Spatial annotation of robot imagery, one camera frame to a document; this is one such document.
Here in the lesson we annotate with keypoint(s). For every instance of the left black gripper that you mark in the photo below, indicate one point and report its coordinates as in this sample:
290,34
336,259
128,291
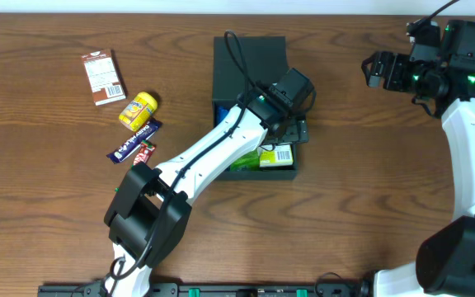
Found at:
293,130

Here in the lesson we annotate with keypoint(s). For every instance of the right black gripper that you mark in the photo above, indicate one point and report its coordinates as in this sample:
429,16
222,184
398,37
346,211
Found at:
388,70

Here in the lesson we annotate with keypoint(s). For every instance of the yellow green carton box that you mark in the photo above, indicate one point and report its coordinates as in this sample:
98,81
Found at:
276,156

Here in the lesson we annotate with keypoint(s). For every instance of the green snack bag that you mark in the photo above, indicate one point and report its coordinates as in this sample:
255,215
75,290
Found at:
248,162

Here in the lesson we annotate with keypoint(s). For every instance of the blue Oreo cookie pack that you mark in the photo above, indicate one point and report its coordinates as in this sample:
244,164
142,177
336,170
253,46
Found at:
221,112

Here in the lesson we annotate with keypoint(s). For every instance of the dark green folding box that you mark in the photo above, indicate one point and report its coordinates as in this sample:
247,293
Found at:
267,62

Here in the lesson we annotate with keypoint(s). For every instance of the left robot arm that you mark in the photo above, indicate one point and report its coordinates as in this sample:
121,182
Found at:
149,213

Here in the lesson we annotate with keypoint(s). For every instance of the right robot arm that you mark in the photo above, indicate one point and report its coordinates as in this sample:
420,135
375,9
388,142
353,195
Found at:
439,72

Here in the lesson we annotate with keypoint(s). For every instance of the red KitKat bar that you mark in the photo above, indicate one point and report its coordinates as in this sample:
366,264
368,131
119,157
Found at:
146,150

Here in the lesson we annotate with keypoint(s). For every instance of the yellow plastic jar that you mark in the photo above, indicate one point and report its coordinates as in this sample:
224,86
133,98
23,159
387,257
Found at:
138,111

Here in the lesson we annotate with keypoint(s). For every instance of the purple Dairy Milk bar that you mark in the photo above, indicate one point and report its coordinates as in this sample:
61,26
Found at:
134,142

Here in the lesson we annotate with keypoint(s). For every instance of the brown white carton box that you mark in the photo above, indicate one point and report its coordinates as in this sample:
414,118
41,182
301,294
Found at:
103,77

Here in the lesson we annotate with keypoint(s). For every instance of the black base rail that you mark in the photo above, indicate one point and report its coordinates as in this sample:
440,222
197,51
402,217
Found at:
328,289

